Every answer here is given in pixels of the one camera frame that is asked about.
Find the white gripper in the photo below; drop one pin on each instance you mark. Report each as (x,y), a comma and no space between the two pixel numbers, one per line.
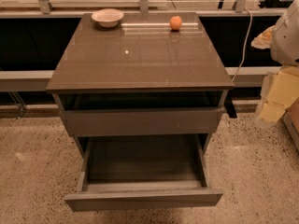
(286,39)

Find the grey drawer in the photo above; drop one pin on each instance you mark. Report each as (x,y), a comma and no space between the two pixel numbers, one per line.
(90,114)
(142,172)

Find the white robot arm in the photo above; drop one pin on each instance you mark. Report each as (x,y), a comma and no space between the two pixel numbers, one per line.
(282,38)

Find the grey top drawer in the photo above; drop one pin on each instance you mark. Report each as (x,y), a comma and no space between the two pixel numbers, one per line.
(90,114)

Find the grey drawer cabinet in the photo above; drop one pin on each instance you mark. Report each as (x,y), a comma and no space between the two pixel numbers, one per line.
(140,55)

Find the orange fruit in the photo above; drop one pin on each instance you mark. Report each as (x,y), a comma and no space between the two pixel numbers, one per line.
(175,23)

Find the white ceramic bowl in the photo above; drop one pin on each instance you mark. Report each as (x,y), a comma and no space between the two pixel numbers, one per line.
(108,17)

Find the grey metal railing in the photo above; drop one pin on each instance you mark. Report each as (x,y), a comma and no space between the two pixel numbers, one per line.
(38,80)

